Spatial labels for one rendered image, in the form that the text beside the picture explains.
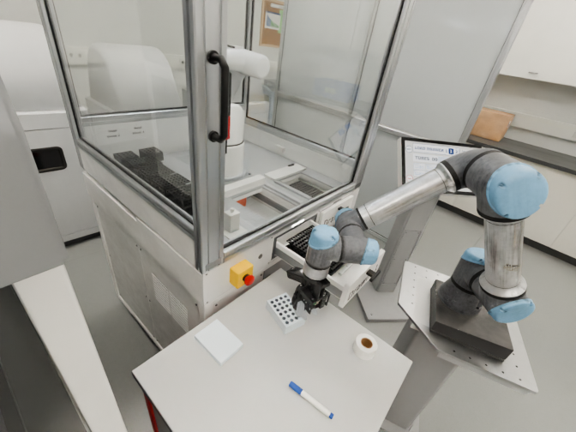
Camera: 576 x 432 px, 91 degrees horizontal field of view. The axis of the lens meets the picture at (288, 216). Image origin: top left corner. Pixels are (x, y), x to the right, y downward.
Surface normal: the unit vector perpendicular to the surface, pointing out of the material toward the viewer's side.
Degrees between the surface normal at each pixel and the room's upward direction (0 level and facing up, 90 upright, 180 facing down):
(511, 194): 83
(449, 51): 90
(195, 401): 0
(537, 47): 90
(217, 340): 0
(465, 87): 90
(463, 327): 3
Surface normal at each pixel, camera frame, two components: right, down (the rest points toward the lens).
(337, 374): 0.14, -0.84
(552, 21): -0.69, 0.30
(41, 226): 0.75, 0.44
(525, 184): -0.03, 0.44
